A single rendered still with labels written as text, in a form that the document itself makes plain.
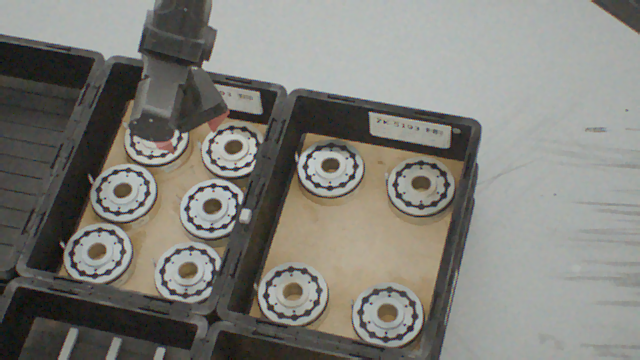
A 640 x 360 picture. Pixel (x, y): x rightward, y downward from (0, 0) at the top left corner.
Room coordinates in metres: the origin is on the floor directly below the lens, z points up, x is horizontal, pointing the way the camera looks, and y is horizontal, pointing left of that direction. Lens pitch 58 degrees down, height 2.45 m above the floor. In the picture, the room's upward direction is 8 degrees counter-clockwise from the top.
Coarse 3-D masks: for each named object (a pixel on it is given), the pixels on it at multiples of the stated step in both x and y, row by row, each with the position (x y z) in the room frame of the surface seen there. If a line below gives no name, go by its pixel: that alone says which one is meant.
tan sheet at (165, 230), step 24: (120, 144) 1.11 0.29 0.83; (192, 144) 1.09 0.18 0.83; (192, 168) 1.04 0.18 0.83; (168, 192) 1.00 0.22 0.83; (96, 216) 0.98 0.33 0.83; (168, 216) 0.96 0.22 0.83; (144, 240) 0.92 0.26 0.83; (168, 240) 0.92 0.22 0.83; (144, 264) 0.88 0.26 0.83; (144, 288) 0.84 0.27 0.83
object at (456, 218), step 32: (288, 96) 1.08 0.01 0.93; (320, 96) 1.07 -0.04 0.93; (480, 128) 0.97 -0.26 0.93; (256, 192) 0.92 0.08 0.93; (448, 256) 0.77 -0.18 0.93; (224, 288) 0.77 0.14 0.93; (224, 320) 0.72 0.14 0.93; (256, 320) 0.72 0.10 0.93; (384, 352) 0.64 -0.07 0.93; (416, 352) 0.64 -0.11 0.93
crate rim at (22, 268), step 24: (96, 96) 1.14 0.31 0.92; (72, 144) 1.05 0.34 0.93; (264, 144) 1.00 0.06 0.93; (48, 192) 0.97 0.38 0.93; (48, 216) 0.93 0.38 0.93; (24, 264) 0.86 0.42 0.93; (96, 288) 0.80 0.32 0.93; (120, 288) 0.80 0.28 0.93; (216, 288) 0.77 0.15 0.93; (192, 312) 0.74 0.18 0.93; (216, 312) 0.74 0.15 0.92
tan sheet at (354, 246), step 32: (384, 160) 1.00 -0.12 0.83; (448, 160) 0.99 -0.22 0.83; (288, 192) 0.97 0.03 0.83; (384, 192) 0.95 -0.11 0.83; (288, 224) 0.92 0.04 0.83; (320, 224) 0.91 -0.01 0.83; (352, 224) 0.90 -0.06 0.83; (384, 224) 0.89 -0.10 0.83; (448, 224) 0.88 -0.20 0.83; (288, 256) 0.86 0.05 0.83; (320, 256) 0.85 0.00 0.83; (352, 256) 0.84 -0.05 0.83; (384, 256) 0.84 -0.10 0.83; (416, 256) 0.83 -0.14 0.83; (352, 288) 0.79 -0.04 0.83; (416, 288) 0.78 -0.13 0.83; (384, 320) 0.73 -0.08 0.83
